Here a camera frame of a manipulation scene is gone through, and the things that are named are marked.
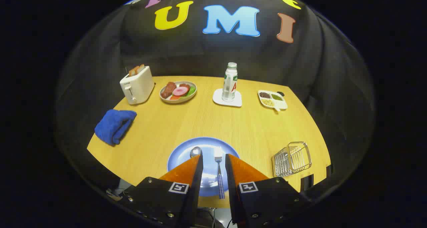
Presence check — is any brown meat piece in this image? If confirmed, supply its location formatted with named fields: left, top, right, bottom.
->
left=161, top=82, right=176, bottom=99

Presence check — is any fork with blue checked handle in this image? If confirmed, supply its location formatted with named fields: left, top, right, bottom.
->
left=214, top=150, right=226, bottom=199

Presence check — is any blue round plate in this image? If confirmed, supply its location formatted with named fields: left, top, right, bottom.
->
left=167, top=137, right=241, bottom=197

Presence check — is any blue folded cloth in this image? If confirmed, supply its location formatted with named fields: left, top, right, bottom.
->
left=94, top=109, right=137, bottom=146

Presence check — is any clear bottle with white cap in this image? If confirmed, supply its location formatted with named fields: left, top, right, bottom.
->
left=222, top=62, right=238, bottom=102

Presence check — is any white square coaster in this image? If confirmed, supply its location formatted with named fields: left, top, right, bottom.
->
left=212, top=88, right=243, bottom=107

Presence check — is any white toaster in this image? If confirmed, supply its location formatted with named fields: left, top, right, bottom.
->
left=119, top=66, right=155, bottom=105

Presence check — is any oval plate with food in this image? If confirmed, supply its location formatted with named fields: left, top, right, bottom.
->
left=159, top=81, right=197, bottom=104

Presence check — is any white divided tray with beans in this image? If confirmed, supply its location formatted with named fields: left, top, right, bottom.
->
left=258, top=90, right=288, bottom=112

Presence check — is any metal wire basket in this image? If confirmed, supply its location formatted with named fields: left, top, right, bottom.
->
left=272, top=141, right=312, bottom=178

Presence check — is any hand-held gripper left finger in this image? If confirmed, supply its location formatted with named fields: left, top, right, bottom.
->
left=117, top=154, right=204, bottom=228

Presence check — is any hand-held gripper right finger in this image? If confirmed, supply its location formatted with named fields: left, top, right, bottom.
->
left=225, top=154, right=312, bottom=228

